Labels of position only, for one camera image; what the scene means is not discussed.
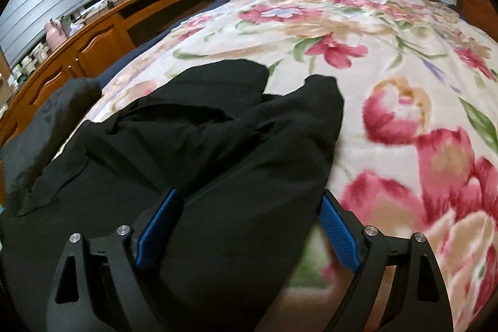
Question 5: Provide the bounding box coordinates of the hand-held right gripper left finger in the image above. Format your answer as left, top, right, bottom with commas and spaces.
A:
45, 189, 184, 332

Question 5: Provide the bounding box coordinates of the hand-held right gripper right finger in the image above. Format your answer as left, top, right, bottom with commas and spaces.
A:
318, 189, 454, 332

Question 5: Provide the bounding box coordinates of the black coat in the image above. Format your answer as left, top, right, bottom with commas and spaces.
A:
0, 59, 345, 332

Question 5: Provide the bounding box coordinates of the dark grey cloth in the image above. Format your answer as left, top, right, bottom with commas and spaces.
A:
0, 78, 103, 218

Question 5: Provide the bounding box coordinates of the floral blanket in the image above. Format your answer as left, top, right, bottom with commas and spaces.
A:
83, 0, 498, 332

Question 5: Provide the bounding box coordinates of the wooden desk cabinet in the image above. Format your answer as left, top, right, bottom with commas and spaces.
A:
0, 0, 214, 148

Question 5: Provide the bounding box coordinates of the row of small jars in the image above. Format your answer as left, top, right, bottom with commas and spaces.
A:
11, 43, 52, 84

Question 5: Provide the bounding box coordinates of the pink toy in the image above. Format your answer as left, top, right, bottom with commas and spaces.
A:
46, 18, 65, 46

